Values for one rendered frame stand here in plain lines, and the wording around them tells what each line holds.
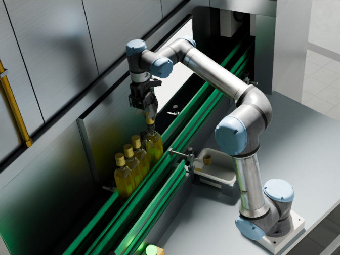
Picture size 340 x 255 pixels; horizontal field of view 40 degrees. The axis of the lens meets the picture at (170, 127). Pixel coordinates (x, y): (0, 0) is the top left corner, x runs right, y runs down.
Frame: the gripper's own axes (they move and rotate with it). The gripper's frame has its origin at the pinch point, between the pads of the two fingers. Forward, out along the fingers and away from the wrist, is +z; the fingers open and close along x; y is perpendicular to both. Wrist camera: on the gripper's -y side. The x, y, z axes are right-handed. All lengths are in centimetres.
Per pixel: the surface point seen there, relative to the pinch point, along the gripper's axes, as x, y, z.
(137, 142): 1.6, 12.4, 4.4
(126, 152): 0.7, 19.1, 4.4
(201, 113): 3.2, -37.9, 25.4
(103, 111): -11.9, 13.8, -8.4
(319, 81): 16, -222, 119
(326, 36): 7, -263, 99
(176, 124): -3.9, -25.1, 25.0
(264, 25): 14, -90, 0
